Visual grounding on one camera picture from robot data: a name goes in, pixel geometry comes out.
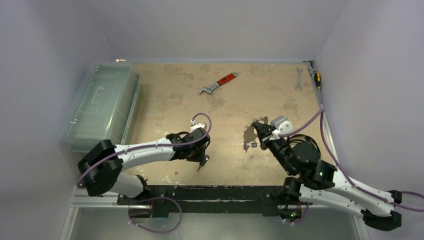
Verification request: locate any aluminium frame rail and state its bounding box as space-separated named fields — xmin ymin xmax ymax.
xmin=69 ymin=60 xmax=362 ymax=210

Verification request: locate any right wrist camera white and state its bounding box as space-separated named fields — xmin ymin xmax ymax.
xmin=270 ymin=115 xmax=294 ymax=135

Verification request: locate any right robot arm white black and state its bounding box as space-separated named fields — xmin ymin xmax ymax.
xmin=252 ymin=119 xmax=402 ymax=232

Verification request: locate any large white keyring with keys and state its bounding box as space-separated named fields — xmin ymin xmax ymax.
xmin=243 ymin=116 xmax=268 ymax=153

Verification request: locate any red handled adjustable wrench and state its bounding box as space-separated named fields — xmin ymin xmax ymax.
xmin=198 ymin=72 xmax=239 ymax=95

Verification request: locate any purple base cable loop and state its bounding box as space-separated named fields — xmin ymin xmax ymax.
xmin=123 ymin=195 xmax=183 ymax=235

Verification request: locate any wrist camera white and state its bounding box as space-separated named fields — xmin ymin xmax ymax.
xmin=270 ymin=115 xmax=294 ymax=135
xmin=189 ymin=120 xmax=208 ymax=133

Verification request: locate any silver open end wrench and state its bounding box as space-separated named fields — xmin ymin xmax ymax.
xmin=294 ymin=67 xmax=303 ymax=92

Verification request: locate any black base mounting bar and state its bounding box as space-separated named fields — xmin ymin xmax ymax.
xmin=117 ymin=185 xmax=306 ymax=222

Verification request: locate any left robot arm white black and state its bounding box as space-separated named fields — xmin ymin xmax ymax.
xmin=77 ymin=127 xmax=211 ymax=205

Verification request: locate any clear plastic storage box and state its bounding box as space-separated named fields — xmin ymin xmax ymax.
xmin=60 ymin=61 xmax=142 ymax=154

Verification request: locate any black cable bundle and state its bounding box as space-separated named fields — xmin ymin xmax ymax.
xmin=288 ymin=134 xmax=322 ymax=157

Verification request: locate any yellow black screwdriver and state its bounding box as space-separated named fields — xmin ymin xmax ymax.
xmin=314 ymin=72 xmax=321 ymax=90

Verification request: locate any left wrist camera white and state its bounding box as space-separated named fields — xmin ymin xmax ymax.
xmin=189 ymin=120 xmax=208 ymax=133

